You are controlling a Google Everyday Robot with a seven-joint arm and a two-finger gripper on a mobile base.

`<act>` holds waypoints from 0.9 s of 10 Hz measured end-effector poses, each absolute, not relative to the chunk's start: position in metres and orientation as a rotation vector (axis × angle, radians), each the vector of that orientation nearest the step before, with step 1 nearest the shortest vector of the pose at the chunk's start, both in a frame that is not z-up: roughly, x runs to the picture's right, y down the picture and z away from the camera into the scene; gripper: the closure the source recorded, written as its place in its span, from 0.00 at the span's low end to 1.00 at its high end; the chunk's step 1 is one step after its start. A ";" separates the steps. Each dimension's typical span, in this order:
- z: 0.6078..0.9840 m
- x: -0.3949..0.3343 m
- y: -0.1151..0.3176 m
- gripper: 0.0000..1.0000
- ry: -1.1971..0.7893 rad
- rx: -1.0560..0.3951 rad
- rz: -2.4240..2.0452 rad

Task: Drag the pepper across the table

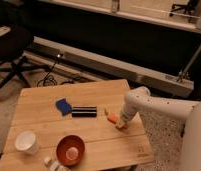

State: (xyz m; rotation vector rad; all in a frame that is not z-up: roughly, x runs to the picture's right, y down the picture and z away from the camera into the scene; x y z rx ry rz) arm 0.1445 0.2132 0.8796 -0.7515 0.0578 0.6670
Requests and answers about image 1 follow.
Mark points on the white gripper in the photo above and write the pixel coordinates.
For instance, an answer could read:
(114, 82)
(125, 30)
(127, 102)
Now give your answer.
(127, 114)

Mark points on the orange pepper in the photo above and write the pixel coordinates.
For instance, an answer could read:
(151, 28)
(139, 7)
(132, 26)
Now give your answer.
(113, 118)

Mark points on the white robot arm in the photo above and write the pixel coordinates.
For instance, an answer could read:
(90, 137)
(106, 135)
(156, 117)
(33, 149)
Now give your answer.
(187, 110)

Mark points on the black rectangular block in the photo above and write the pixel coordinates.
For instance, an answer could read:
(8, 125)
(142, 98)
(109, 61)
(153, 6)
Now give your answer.
(84, 111)

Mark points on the metal tripod leg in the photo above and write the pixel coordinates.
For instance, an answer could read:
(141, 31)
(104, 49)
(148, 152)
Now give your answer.
(183, 73)

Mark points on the blue sponge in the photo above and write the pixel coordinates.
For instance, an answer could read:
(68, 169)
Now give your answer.
(63, 106)

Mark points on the red bowl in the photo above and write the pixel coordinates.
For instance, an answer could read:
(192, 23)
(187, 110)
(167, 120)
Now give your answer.
(70, 150)

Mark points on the white object at edge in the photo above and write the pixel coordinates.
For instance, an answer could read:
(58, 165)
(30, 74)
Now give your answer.
(56, 166)

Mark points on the white paper cup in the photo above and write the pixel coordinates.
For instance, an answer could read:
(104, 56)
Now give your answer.
(27, 142)

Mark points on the black office chair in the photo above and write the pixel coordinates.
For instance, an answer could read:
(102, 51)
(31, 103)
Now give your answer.
(12, 45)

